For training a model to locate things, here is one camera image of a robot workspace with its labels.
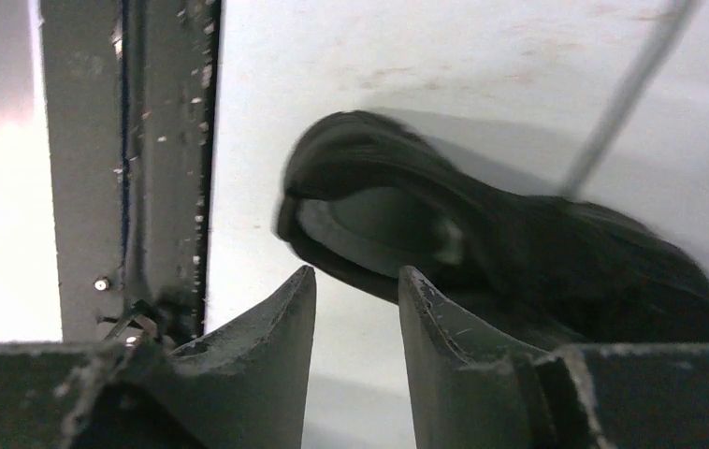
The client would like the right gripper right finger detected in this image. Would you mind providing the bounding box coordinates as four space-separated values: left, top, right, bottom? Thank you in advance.
398 267 709 448

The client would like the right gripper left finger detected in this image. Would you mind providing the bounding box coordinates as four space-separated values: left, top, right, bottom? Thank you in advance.
0 266 316 448

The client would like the black sneaker shoe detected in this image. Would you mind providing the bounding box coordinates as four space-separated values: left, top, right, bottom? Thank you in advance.
276 110 709 350

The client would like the black shoelace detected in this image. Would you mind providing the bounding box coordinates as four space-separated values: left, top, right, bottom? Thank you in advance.
557 0 700 200

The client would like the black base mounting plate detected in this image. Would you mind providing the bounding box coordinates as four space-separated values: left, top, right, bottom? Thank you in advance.
38 0 224 343

